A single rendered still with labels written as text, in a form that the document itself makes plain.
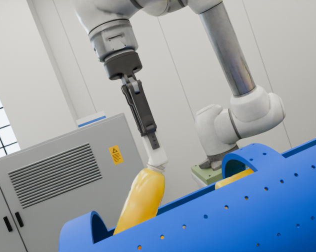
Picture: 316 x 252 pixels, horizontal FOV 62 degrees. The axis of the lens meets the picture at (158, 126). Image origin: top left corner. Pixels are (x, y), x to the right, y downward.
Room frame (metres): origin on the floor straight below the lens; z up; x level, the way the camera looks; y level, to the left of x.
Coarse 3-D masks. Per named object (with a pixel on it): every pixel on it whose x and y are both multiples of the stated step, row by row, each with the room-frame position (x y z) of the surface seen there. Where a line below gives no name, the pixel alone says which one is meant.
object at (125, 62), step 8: (120, 56) 0.51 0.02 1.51; (128, 56) 0.52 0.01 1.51; (136, 56) 0.53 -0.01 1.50; (104, 64) 0.53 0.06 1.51; (112, 64) 0.52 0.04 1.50; (120, 64) 0.51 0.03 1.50; (128, 64) 0.51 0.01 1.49; (136, 64) 0.52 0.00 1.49; (112, 72) 0.52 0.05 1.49; (120, 72) 0.51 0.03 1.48; (128, 72) 0.51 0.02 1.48; (128, 80) 0.51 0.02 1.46; (128, 88) 0.52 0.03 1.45
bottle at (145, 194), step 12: (144, 168) 0.54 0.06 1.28; (156, 168) 0.53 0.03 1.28; (144, 180) 0.52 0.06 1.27; (156, 180) 0.52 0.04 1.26; (132, 192) 0.52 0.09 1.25; (144, 192) 0.51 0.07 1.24; (156, 192) 0.51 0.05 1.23; (132, 204) 0.51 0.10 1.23; (144, 204) 0.50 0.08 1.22; (156, 204) 0.52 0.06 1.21; (120, 216) 0.52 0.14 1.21; (132, 216) 0.50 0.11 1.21; (144, 216) 0.50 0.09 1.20; (120, 228) 0.51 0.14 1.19
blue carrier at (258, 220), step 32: (224, 160) 0.66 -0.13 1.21; (256, 160) 0.53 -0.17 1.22; (288, 160) 0.51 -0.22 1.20; (192, 192) 0.70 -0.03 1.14; (224, 192) 0.48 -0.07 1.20; (256, 192) 0.47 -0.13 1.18; (288, 192) 0.47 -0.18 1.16; (64, 224) 0.53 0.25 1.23; (96, 224) 0.63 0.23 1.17; (160, 224) 0.45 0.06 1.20; (192, 224) 0.45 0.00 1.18; (224, 224) 0.44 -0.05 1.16; (256, 224) 0.44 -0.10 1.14; (288, 224) 0.45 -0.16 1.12
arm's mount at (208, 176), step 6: (192, 168) 1.32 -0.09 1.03; (198, 168) 1.28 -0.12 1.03; (204, 168) 1.24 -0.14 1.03; (210, 168) 1.20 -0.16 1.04; (198, 174) 1.21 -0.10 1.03; (204, 174) 1.15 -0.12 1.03; (210, 174) 1.12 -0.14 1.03; (216, 174) 1.09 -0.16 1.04; (204, 180) 1.12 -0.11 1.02; (210, 180) 1.09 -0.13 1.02; (216, 180) 1.09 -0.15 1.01
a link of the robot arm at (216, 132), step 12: (204, 108) 1.20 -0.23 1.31; (216, 108) 1.18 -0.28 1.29; (204, 120) 1.18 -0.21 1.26; (216, 120) 1.16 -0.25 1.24; (228, 120) 1.14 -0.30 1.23; (204, 132) 1.18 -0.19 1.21; (216, 132) 1.16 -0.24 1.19; (228, 132) 1.14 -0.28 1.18; (204, 144) 1.20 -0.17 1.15; (216, 144) 1.17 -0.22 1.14; (228, 144) 1.17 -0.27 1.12
